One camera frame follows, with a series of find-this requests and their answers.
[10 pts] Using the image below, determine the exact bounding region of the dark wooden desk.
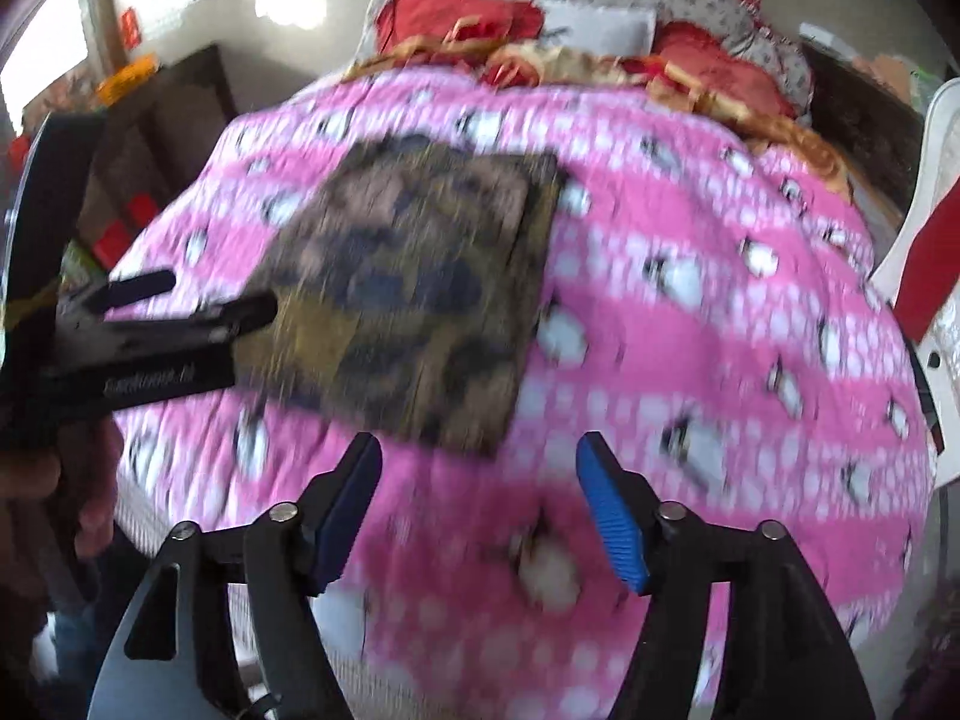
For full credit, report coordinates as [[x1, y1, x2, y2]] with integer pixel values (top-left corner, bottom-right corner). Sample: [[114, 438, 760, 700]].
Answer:
[[78, 44, 238, 266]]

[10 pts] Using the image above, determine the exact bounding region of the pink penguin fleece blanket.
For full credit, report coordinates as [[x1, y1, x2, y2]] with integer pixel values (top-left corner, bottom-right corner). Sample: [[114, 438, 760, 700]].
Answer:
[[119, 68, 934, 718]]

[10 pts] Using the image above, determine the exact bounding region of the dark carved wooden nightstand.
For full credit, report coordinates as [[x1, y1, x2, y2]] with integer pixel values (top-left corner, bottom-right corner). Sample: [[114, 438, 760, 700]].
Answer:
[[800, 41, 924, 215]]

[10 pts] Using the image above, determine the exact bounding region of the white upholstered chair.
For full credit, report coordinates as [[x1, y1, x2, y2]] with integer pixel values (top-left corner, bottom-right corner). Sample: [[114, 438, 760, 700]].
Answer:
[[871, 80, 958, 488]]

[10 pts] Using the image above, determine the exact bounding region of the red cushion right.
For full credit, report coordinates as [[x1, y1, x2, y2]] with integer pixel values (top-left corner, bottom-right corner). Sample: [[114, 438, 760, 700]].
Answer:
[[652, 21, 797, 119]]

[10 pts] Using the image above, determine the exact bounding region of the red cloth on chair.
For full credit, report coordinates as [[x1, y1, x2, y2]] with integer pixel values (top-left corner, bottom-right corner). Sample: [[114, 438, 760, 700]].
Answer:
[[893, 182, 960, 343]]

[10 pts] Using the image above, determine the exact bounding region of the person's left hand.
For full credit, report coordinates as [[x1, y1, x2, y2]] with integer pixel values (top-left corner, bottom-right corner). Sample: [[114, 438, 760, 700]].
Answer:
[[0, 414, 125, 564]]

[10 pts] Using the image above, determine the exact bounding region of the orange basket on desk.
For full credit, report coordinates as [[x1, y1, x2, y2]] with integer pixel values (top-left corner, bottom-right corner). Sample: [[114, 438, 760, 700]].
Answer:
[[96, 54, 160, 107]]

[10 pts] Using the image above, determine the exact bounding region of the red gold satin quilt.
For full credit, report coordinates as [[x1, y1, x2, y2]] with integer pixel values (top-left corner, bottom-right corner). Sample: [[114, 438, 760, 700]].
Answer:
[[342, 36, 853, 200]]

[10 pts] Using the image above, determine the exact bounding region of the red heart cushion left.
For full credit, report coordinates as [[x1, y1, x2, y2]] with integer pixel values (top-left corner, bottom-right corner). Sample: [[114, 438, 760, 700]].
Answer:
[[374, 0, 545, 52]]

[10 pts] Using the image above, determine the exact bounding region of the dark floral patterned garment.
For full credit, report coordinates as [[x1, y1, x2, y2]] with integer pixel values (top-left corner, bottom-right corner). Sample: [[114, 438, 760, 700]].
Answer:
[[235, 135, 566, 458]]

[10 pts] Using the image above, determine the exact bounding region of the red box on floor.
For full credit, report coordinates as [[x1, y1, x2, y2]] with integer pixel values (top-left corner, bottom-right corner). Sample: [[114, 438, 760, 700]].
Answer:
[[93, 193, 160, 270]]

